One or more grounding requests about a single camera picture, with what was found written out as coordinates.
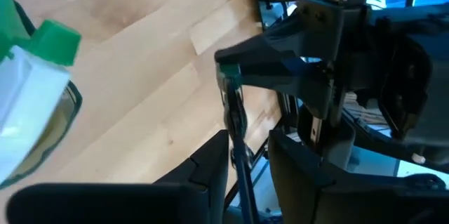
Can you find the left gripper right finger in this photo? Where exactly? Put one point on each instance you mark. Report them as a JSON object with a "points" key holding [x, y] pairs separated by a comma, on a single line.
{"points": [[333, 206]]}

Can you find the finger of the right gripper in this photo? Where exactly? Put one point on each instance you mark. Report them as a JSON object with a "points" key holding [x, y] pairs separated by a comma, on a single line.
{"points": [[280, 41], [301, 83]]}

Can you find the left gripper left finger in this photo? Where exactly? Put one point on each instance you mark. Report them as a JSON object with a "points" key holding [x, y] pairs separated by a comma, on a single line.
{"points": [[158, 203]]}

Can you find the cream gardening bag green trim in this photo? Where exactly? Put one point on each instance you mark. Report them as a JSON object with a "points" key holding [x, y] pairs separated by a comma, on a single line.
{"points": [[75, 101]]}

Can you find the green spray bottle white trigger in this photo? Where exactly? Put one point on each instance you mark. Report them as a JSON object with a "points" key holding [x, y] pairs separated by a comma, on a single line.
{"points": [[28, 94]]}

